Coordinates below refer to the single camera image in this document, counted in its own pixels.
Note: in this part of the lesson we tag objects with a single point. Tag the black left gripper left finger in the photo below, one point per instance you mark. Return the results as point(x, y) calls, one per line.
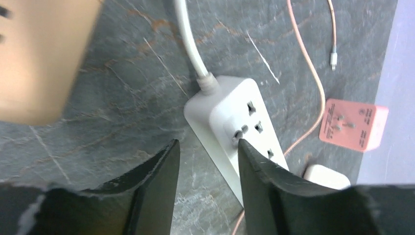
point(138, 202)

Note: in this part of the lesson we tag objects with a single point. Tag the white power strip with USB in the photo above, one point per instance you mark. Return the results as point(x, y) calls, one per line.
point(234, 110)

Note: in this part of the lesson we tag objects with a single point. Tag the tan dragon cube socket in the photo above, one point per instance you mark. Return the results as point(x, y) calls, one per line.
point(42, 46)

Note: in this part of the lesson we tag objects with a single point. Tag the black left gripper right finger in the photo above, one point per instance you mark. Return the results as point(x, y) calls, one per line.
point(277, 202)

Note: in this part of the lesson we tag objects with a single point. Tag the white adapter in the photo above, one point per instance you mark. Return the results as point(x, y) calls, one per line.
point(326, 177)

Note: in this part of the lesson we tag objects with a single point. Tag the pink cube socket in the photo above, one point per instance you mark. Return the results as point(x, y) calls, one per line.
point(353, 125)

